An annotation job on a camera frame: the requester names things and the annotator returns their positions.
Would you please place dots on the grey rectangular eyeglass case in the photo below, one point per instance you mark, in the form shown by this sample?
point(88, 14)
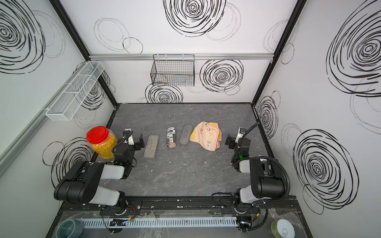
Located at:
point(151, 147)

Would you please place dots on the black wire wall basket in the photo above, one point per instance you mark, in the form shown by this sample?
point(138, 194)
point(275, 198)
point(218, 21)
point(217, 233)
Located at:
point(174, 69)

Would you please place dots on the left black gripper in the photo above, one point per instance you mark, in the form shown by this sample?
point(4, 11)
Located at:
point(140, 143)

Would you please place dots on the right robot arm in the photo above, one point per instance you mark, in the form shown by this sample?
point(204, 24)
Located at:
point(269, 181)

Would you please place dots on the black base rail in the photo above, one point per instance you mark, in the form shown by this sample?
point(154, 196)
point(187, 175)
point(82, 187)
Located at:
point(220, 203)

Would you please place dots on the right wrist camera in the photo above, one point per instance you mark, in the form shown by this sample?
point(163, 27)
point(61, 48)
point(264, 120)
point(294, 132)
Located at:
point(240, 134)

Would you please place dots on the white slotted cable duct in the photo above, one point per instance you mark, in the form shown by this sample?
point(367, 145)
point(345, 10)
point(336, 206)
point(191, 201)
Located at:
point(185, 222)

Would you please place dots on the white wire wall shelf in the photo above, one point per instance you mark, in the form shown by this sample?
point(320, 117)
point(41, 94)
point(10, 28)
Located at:
point(83, 90)

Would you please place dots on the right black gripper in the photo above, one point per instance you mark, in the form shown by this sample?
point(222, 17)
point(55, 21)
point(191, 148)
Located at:
point(231, 141)

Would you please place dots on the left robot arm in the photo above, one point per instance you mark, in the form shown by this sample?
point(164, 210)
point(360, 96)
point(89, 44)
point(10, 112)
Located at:
point(81, 183)

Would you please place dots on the grey fabric oval eyeglass case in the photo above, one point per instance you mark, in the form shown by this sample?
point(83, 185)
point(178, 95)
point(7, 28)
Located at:
point(186, 134)

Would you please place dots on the red lid jar yellow grains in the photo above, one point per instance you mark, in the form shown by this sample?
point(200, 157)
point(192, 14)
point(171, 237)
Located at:
point(103, 141)

